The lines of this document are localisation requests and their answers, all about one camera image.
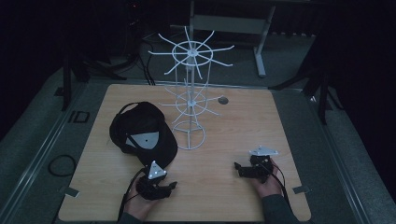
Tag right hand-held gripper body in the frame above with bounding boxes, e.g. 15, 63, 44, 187
247, 146, 279, 184

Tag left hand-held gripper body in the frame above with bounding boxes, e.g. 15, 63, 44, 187
135, 160, 168, 201

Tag black baseball cap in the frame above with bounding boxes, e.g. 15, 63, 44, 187
108, 101, 178, 169

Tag white wire display rack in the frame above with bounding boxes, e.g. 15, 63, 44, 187
148, 25, 235, 151

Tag person's left hand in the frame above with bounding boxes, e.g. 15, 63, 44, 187
123, 186, 163, 222

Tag person's right hand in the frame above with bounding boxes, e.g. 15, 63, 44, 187
249, 158, 283, 199

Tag grey tape strip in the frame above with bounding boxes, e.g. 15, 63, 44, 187
291, 185, 312, 195
59, 186, 80, 199

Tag black tripod stand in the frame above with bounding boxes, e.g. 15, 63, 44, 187
268, 36, 345, 126
61, 46, 128, 112

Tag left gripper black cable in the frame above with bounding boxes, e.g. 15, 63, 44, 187
117, 167, 148, 222

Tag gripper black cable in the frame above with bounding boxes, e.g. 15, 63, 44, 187
264, 161, 293, 210
117, 167, 148, 222

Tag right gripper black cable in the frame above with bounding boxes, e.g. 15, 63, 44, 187
264, 161, 293, 210

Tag black cable loop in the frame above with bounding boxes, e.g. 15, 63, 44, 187
47, 154, 78, 178

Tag black floor cables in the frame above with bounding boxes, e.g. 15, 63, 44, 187
135, 34, 157, 87

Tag grey metal desk frame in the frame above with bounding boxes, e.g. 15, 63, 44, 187
188, 0, 277, 78

